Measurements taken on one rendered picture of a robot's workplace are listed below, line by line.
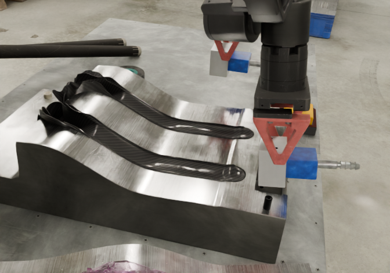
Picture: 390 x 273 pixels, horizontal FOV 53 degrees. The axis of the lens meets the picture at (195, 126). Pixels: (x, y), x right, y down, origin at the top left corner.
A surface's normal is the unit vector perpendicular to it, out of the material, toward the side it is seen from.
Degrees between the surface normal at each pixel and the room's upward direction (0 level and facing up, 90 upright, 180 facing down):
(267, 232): 90
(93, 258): 14
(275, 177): 80
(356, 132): 0
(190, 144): 4
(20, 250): 0
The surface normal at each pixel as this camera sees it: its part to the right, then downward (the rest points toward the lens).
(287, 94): -0.04, -0.92
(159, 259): 0.44, -0.76
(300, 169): -0.22, 0.38
